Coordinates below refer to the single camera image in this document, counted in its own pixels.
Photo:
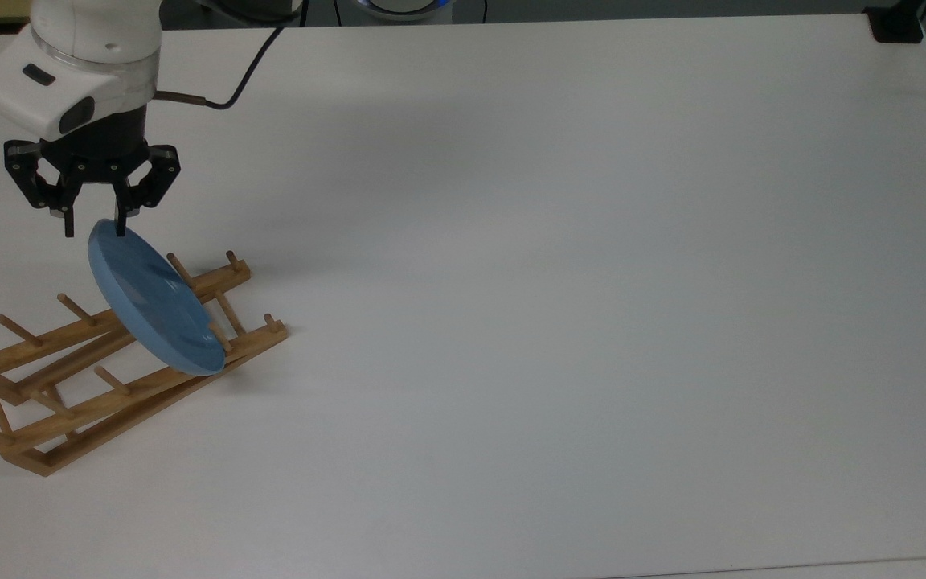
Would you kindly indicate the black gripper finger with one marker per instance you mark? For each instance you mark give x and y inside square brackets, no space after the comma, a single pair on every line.
[33,181]
[149,181]

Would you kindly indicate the wooden plate rack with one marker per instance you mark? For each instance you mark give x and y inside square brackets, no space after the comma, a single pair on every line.
[218,281]

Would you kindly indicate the blue round plate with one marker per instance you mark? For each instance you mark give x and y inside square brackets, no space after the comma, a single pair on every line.
[149,297]

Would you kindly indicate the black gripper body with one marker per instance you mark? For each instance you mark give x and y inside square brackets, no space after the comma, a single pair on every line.
[97,149]

